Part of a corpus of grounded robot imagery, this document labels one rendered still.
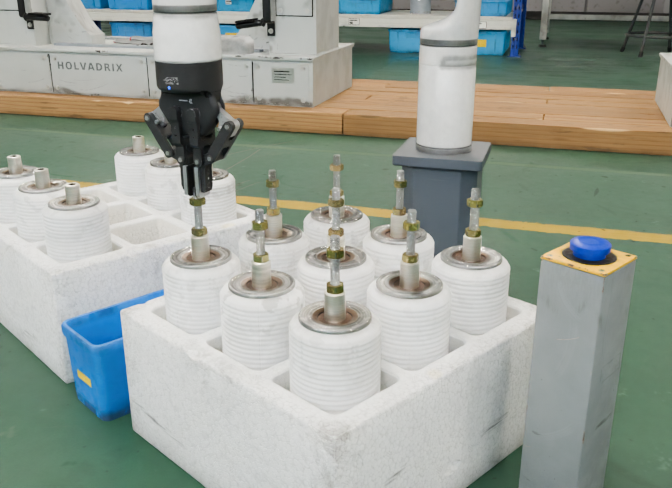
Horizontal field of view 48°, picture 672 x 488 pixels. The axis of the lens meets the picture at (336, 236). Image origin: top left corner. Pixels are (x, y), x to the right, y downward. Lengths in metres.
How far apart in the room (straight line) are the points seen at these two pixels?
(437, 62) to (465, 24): 0.07
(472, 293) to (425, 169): 0.37
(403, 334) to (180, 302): 0.28
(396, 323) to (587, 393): 0.21
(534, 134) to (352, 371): 2.00
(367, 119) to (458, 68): 1.55
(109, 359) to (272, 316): 0.31
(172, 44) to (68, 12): 2.67
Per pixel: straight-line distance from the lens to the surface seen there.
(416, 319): 0.83
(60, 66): 3.37
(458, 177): 1.23
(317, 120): 2.81
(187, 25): 0.85
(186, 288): 0.92
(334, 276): 0.76
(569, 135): 2.68
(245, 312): 0.83
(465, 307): 0.92
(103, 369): 1.07
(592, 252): 0.79
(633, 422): 1.14
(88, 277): 1.17
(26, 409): 1.18
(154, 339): 0.94
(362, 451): 0.76
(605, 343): 0.82
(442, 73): 1.22
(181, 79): 0.86
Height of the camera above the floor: 0.59
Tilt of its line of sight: 20 degrees down
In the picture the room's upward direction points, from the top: straight up
